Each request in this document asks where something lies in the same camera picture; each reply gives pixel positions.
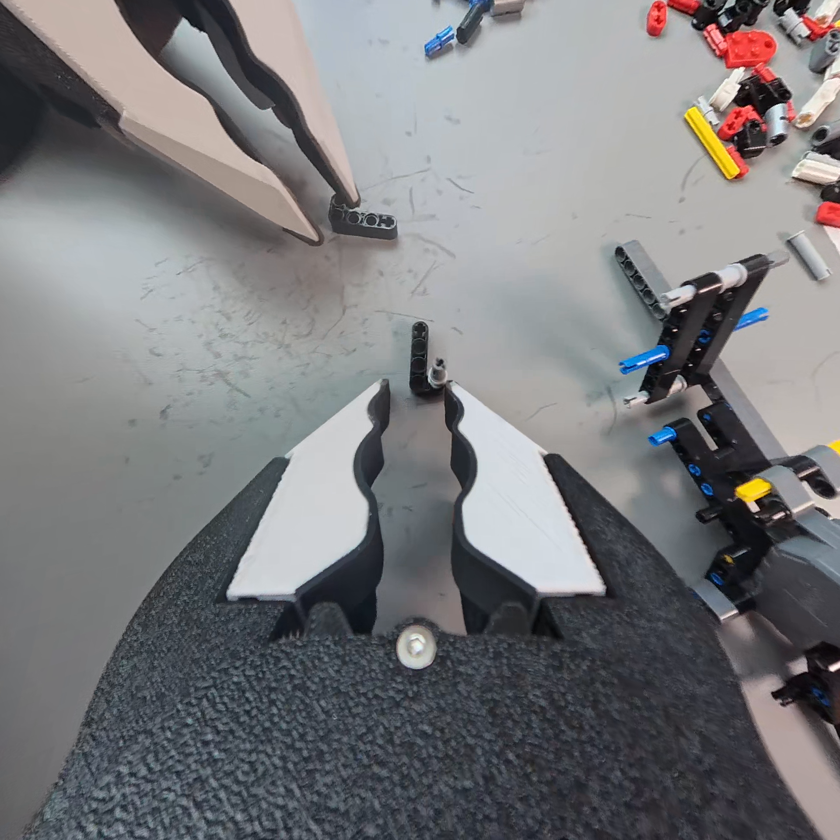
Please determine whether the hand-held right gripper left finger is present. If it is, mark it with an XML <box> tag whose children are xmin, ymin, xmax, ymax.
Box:
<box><xmin>226</xmin><ymin>379</ymin><xmax>392</xmax><ymax>602</ymax></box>

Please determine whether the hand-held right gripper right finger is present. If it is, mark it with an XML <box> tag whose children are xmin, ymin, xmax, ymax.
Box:
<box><xmin>444</xmin><ymin>381</ymin><xmax>608</xmax><ymax>599</ymax></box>

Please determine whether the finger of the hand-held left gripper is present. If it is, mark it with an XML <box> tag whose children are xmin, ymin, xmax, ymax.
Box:
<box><xmin>7</xmin><ymin>0</ymin><xmax>326</xmax><ymax>247</ymax></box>
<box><xmin>196</xmin><ymin>0</ymin><xmax>362</xmax><ymax>208</ymax></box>

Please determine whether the brick vehicle chassis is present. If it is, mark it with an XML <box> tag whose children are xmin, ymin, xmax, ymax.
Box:
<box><xmin>616</xmin><ymin>239</ymin><xmax>840</xmax><ymax>723</ymax></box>

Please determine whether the grey desk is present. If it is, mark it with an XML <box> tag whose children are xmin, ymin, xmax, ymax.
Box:
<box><xmin>0</xmin><ymin>0</ymin><xmax>840</xmax><ymax>840</ymax></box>

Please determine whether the pile of blue black pins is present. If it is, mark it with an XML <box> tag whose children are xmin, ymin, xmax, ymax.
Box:
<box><xmin>423</xmin><ymin>0</ymin><xmax>532</xmax><ymax>59</ymax></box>

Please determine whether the small grey tube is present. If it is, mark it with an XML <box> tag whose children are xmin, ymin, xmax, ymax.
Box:
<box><xmin>786</xmin><ymin>231</ymin><xmax>833</xmax><ymax>282</ymax></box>

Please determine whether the yellow brick beam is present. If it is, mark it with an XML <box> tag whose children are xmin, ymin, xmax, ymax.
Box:
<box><xmin>684</xmin><ymin>106</ymin><xmax>742</xmax><ymax>180</ymax></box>

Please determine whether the pile of red white bricks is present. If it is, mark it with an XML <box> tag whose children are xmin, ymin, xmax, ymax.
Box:
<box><xmin>646</xmin><ymin>0</ymin><xmax>840</xmax><ymax>229</ymax></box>

